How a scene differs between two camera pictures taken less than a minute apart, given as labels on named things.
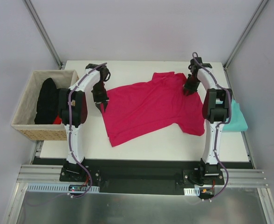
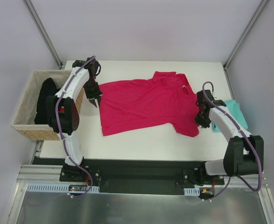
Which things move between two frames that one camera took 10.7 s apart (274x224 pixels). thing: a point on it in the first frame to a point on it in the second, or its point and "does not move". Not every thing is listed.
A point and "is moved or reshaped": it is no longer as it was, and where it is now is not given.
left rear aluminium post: x=32 y=10 does not move
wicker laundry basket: x=23 y=121 does not move
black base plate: x=162 y=177 does not move
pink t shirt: x=134 y=111 is moved or reshaped
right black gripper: x=190 y=87 to x=202 y=121
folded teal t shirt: x=238 y=122 does not move
